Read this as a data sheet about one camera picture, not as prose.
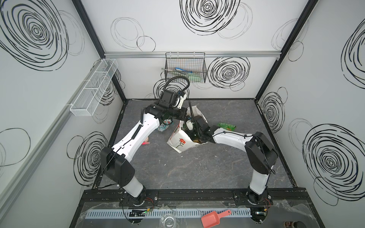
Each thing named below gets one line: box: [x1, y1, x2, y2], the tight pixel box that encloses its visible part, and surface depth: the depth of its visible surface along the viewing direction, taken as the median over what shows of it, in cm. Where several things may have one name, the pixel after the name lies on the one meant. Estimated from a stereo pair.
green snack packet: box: [217, 122, 237, 132], surface depth 98 cm
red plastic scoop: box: [201, 209, 231, 228], surface depth 69 cm
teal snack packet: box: [156, 118, 173, 133], surface depth 101 cm
